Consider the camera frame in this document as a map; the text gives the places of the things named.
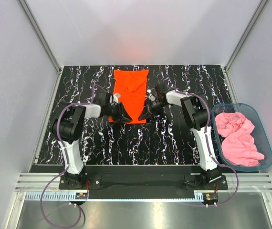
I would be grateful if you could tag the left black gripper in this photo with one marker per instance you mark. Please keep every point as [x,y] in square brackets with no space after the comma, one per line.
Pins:
[122,115]

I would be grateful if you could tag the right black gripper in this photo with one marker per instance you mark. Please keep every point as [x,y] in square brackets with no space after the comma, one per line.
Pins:
[148,111]

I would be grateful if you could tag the orange t shirt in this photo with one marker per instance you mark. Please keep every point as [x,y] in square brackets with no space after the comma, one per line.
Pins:
[131,85]

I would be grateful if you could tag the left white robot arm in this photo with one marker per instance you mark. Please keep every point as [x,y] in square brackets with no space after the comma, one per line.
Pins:
[67,126]

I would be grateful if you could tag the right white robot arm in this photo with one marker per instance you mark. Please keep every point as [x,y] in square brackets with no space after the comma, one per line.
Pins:
[196,114]

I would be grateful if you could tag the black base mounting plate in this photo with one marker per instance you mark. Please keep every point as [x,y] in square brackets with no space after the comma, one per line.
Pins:
[161,190]

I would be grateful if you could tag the pink t shirt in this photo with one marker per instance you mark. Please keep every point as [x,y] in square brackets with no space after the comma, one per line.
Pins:
[238,146]

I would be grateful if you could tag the blue plastic basket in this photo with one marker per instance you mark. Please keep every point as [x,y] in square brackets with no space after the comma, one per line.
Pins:
[259,135]

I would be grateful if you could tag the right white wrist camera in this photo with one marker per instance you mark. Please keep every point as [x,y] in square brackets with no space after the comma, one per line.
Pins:
[149,96]

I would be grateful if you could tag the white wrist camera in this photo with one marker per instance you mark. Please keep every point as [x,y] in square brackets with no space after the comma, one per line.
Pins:
[149,96]
[114,99]

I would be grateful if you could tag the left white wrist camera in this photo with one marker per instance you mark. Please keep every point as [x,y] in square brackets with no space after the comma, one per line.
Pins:
[114,99]

